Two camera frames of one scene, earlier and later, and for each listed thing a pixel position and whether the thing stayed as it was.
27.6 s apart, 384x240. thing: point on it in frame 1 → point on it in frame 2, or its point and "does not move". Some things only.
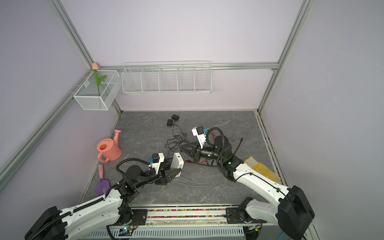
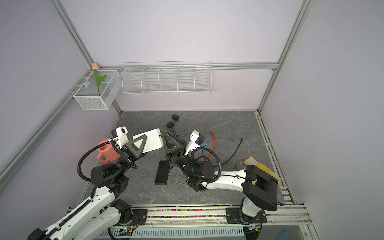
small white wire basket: x=90 y=96 does not move
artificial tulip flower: x=99 y=79 does not move
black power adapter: x=169 y=122 does not move
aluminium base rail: x=180 y=222 does not move
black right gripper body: x=199 y=147 → x=179 y=159
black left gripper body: x=161 y=176 → x=127 y=158
